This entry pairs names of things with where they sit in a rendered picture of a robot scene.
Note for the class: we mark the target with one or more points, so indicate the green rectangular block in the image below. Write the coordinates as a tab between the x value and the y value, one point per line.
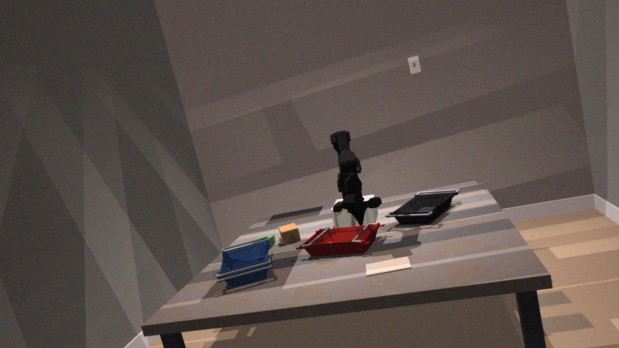
271	238

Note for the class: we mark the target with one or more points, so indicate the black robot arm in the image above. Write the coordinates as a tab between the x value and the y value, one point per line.
348	164

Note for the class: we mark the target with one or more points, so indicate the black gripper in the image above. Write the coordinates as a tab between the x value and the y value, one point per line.
359	211

